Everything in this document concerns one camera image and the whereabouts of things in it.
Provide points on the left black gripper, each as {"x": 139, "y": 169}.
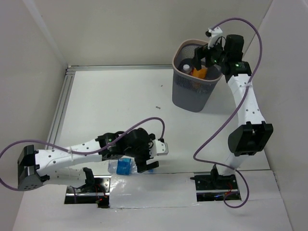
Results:
{"x": 141, "y": 160}

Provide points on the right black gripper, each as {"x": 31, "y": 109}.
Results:
{"x": 200, "y": 53}

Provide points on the small orange juice bottle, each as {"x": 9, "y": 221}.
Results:
{"x": 201, "y": 74}

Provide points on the blue label water bottle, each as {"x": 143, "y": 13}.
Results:
{"x": 186, "y": 69}

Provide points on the crushed bottle blue label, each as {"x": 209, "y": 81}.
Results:
{"x": 122, "y": 166}

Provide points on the clear bottle green label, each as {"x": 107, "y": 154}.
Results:
{"x": 201, "y": 88}

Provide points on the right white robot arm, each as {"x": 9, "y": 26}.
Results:
{"x": 253, "y": 131}

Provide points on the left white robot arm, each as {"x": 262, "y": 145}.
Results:
{"x": 40, "y": 167}

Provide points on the grey mesh waste bin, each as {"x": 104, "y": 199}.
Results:
{"x": 183, "y": 95}

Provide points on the silver tape sheet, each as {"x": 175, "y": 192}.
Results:
{"x": 152, "y": 191}

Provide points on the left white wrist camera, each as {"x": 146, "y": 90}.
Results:
{"x": 158, "y": 149}

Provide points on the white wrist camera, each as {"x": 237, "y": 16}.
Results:
{"x": 213, "y": 34}
{"x": 158, "y": 149}

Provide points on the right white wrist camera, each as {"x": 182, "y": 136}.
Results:
{"x": 213, "y": 34}

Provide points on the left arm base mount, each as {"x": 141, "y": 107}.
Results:
{"x": 97, "y": 194}

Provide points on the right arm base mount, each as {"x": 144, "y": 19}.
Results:
{"x": 213, "y": 187}

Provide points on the aluminium frame rail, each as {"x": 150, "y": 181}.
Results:
{"x": 100, "y": 99}

